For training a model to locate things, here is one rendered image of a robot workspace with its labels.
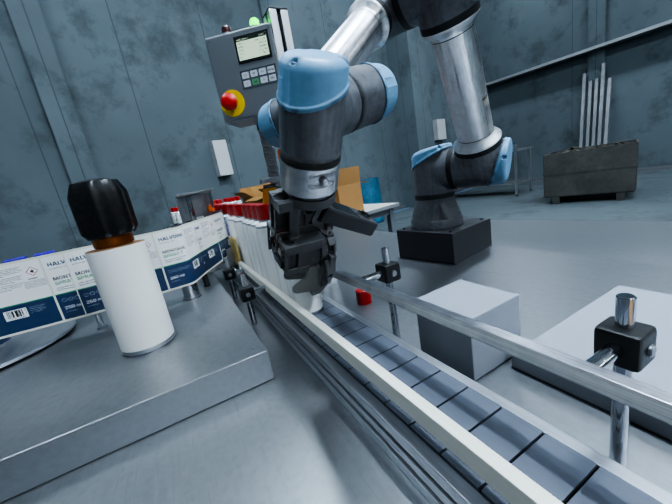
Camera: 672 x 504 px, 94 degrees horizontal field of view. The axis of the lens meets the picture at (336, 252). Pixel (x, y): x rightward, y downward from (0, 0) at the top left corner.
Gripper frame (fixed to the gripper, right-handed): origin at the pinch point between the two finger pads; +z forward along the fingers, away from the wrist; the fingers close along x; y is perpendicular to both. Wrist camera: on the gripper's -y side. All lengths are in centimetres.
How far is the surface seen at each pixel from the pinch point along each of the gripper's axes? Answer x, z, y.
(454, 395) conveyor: 27.5, -9.5, -1.5
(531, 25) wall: -561, -11, -890
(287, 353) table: 4.2, 9.6, 7.5
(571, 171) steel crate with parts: -176, 150, -552
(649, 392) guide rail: 35.7, -23.7, -3.0
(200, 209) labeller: -63, 19, 10
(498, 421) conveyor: 31.6, -11.9, -1.8
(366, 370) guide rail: 20.8, -8.9, 4.9
